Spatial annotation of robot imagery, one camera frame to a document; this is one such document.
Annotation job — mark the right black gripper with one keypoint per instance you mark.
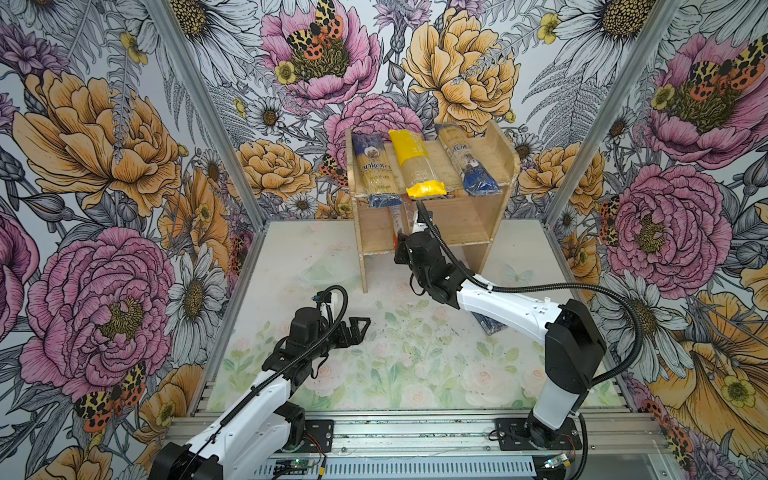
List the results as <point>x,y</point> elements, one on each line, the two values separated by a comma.
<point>402,248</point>

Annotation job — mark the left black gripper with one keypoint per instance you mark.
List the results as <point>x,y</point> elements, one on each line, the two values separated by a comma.
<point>356,337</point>

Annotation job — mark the red clear spaghetti bag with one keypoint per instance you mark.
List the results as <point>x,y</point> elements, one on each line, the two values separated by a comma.
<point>400,222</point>

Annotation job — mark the yellow spaghetti bag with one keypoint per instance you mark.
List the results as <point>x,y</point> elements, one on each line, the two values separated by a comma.
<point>420,179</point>

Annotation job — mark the dark blue spaghetti bag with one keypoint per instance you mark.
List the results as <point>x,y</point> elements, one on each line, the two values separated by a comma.
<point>375,171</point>

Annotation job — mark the blue gold spaghetti bag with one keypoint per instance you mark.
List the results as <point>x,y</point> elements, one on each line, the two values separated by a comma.
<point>476,180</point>

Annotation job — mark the blue Barilla spaghetti box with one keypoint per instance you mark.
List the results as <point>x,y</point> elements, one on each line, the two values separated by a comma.
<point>489,325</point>

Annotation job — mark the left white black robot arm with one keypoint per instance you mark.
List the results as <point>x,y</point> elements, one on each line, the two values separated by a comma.
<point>263,421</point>

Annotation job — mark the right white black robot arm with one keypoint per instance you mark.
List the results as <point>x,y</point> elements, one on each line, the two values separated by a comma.
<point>573,346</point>

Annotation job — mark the wooden two-tier shelf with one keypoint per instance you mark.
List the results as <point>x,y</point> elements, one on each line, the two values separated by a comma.
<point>470,223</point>

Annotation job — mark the small green circuit board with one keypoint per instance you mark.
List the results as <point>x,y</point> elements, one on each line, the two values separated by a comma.
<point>294,467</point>

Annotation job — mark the right small circuit board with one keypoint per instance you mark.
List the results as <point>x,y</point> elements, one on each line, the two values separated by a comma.
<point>561,460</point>

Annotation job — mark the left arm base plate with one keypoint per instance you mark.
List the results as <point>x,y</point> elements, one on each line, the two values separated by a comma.
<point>311,436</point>

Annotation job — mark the aluminium front rail frame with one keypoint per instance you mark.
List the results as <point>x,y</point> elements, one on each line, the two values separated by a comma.
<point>462,445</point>

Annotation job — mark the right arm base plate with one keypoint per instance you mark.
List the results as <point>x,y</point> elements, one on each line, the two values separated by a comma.
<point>524,434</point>

